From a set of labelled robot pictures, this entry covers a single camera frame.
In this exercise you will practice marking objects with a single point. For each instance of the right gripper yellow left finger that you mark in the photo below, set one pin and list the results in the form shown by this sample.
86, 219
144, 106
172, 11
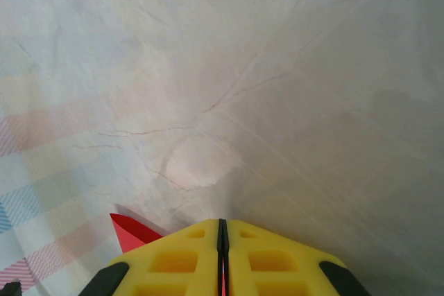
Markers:
173, 265

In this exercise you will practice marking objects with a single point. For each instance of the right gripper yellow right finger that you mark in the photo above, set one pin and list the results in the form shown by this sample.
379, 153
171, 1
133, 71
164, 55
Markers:
270, 265

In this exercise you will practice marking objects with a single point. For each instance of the red cloth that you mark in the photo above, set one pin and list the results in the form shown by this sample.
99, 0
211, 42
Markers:
133, 233

